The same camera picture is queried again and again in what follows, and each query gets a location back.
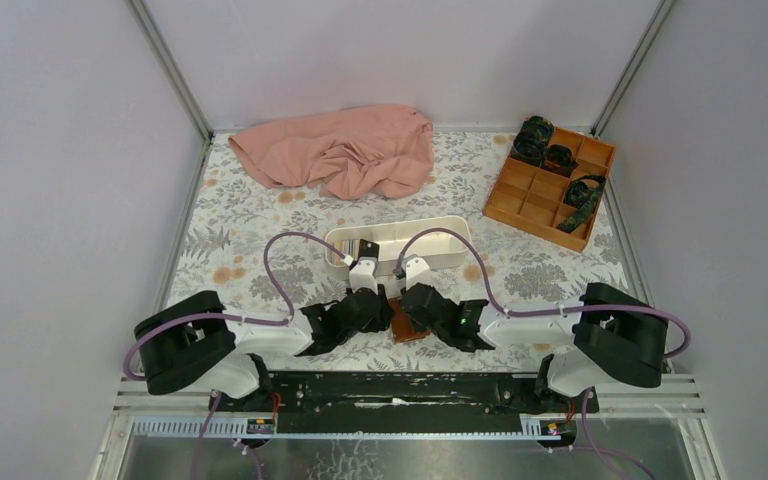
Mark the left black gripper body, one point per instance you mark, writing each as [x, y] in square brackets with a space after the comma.
[371, 309]

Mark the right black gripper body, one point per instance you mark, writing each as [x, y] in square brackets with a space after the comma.
[419, 302]

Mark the brown leather card holder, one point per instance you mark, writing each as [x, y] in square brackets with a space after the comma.
[402, 328]

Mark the white oblong plastic tray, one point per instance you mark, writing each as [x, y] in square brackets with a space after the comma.
[441, 250]

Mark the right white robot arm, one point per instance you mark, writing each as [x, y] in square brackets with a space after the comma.
[606, 336]

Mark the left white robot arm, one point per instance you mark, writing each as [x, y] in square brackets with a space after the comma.
[196, 342]

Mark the stack of cards in tray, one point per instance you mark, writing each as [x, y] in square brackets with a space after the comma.
[361, 250]

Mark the floral patterned table mat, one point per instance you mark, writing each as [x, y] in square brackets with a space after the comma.
[260, 249]

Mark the wooden compartment organizer box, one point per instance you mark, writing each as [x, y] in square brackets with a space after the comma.
[530, 198]

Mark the pink crumpled cloth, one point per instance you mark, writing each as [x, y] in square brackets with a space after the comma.
[381, 149]

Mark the unrolled dark patterned tie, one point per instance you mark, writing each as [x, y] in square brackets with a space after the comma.
[583, 194]

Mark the small rolled dark tie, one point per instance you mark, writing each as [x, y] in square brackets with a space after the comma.
[559, 160]

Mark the large rolled dark tie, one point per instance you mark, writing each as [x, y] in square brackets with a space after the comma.
[530, 144]

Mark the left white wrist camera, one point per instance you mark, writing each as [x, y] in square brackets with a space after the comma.
[362, 275]

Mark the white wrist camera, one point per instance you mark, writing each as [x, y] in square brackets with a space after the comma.
[362, 275]
[414, 270]

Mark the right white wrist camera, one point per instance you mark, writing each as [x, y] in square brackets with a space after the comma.
[414, 270]

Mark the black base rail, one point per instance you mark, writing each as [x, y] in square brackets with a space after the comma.
[305, 402]

